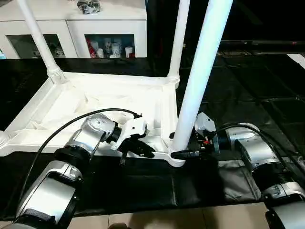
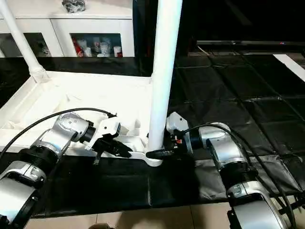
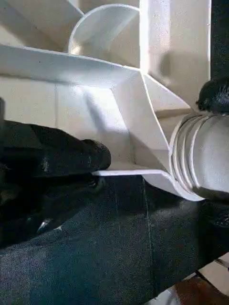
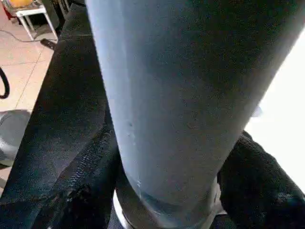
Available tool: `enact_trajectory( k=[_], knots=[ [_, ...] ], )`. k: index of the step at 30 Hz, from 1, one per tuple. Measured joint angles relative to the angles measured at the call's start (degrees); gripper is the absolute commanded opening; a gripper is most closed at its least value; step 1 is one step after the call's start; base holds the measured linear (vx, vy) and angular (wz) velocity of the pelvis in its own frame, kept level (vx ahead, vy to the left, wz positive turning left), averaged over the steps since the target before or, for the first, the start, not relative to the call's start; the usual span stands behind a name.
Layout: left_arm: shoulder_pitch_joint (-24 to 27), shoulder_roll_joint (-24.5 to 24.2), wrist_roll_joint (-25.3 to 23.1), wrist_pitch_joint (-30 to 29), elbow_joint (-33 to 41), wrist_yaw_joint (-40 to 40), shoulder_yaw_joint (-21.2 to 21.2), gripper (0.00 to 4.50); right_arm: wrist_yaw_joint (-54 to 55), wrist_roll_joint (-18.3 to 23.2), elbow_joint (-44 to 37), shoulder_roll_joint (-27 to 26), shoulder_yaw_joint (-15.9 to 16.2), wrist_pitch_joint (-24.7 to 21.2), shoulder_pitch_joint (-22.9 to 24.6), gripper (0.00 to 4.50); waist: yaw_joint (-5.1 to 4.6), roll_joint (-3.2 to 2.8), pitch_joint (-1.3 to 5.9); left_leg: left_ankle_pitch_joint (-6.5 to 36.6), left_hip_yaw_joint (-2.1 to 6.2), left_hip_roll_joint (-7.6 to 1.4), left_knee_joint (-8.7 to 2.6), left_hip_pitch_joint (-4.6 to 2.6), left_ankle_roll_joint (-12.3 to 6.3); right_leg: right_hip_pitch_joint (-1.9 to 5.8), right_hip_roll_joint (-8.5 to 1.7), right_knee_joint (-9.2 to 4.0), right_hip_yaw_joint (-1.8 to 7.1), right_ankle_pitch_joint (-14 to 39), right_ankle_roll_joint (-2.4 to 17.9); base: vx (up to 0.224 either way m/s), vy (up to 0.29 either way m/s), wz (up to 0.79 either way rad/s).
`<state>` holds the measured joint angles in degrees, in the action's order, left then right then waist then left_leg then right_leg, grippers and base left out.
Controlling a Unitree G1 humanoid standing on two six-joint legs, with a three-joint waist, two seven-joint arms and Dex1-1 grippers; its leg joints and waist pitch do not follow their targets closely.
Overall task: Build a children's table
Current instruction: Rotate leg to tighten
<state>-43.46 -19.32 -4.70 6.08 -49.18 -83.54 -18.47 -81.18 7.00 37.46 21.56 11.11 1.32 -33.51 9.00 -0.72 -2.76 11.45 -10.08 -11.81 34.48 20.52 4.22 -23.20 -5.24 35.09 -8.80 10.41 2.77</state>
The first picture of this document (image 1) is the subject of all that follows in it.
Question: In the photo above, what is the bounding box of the white plastic table top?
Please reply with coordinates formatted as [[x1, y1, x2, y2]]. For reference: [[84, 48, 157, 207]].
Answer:
[[0, 71, 186, 167]]

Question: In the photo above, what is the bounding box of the white plastic table leg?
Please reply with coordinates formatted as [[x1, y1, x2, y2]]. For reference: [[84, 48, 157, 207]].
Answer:
[[170, 0, 234, 154], [167, 0, 191, 87], [0, 130, 10, 148], [17, 0, 66, 84]]

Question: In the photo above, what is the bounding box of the black work mat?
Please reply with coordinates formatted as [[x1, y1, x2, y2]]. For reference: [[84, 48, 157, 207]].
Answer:
[[0, 52, 305, 215]]

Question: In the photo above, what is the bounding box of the red bottle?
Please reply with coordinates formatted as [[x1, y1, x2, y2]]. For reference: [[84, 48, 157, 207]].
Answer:
[[87, 40, 96, 58]]

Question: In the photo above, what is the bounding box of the black flat bar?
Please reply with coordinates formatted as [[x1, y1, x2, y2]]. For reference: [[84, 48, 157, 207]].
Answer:
[[219, 40, 305, 48]]

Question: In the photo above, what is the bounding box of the white board strip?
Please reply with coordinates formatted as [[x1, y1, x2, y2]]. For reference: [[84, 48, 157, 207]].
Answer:
[[288, 53, 305, 67]]

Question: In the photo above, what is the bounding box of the white cabinet with glass doors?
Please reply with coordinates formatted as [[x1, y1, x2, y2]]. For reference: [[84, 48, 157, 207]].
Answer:
[[0, 0, 148, 59]]

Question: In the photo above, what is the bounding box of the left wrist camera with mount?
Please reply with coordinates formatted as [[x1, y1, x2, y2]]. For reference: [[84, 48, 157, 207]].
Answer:
[[112, 117, 148, 152]]

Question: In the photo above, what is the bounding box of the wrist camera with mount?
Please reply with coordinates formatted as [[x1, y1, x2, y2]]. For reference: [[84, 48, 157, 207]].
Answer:
[[112, 117, 148, 152], [194, 112, 217, 136]]

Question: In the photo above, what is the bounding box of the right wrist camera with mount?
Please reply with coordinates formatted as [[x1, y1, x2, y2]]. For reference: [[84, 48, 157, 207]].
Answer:
[[194, 112, 217, 136]]

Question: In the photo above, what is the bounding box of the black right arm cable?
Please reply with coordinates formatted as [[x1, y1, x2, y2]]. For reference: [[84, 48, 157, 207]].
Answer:
[[210, 122, 305, 170]]

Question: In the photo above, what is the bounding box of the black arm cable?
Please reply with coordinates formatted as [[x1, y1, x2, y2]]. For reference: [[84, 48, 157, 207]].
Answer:
[[14, 108, 142, 201], [210, 122, 305, 170]]

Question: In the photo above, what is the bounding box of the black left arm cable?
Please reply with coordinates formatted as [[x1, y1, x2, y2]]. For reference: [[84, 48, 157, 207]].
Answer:
[[14, 108, 142, 201]]

